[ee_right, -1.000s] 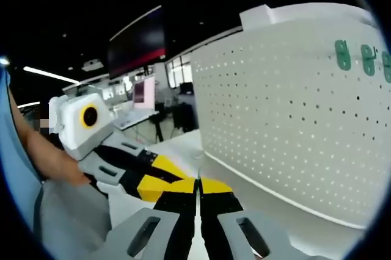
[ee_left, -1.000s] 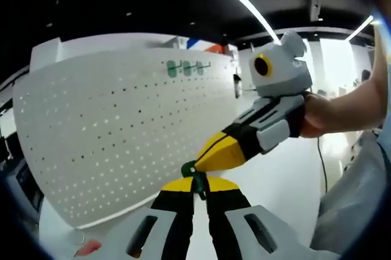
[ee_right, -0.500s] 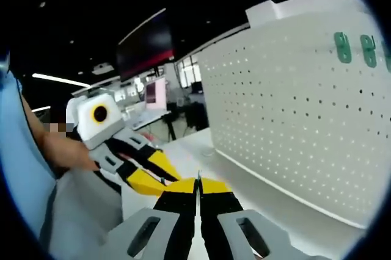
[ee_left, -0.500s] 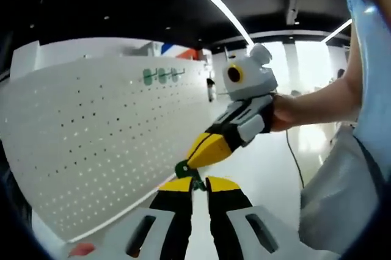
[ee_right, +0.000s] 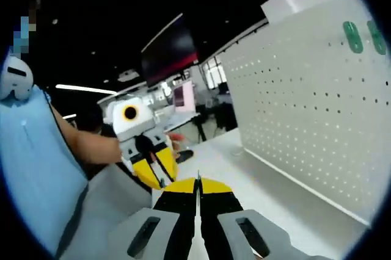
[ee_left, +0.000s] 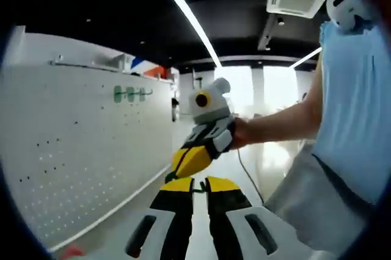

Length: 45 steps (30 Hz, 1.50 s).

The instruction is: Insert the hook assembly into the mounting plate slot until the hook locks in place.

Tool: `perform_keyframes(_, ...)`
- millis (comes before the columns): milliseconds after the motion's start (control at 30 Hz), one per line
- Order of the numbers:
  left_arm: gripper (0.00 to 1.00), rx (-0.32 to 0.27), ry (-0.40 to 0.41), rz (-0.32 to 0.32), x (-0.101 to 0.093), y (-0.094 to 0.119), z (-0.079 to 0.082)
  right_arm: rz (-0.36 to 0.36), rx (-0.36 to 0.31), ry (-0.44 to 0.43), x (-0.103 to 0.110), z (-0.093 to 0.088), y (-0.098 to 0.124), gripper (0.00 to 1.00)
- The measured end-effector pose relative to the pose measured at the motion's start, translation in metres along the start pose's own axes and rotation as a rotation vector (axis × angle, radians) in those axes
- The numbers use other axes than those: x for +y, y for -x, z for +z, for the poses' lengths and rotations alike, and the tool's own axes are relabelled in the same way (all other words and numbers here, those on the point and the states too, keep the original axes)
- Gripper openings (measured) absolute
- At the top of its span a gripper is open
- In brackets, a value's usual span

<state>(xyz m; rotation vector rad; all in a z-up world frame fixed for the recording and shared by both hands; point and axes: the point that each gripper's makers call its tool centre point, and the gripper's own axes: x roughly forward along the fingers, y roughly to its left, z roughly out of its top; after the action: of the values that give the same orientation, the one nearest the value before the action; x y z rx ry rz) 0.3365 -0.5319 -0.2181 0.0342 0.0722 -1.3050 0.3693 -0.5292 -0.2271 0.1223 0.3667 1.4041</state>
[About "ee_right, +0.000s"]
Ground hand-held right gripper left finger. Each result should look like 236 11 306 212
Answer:
107 177 197 260

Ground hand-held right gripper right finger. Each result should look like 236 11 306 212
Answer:
200 177 334 260

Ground white perforated mounting plate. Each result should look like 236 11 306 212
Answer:
219 0 384 227

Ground green hook assembly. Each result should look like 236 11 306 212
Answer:
342 21 365 54
366 20 387 56

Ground person's left hand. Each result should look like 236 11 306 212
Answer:
167 132 187 159

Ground black oval object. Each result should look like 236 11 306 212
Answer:
175 149 194 164

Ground white background desk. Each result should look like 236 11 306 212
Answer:
152 110 204 143

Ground pink panel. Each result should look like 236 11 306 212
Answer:
172 82 197 117

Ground short white ceiling light strip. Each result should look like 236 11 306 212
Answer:
54 83 119 96

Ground dark hanging display screen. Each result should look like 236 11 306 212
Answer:
140 23 200 88

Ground person in light-blue shirt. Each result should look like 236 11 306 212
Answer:
0 84 90 257

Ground white chest-worn device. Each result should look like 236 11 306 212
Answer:
0 55 35 101

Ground white cabinet block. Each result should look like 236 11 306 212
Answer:
260 0 305 24

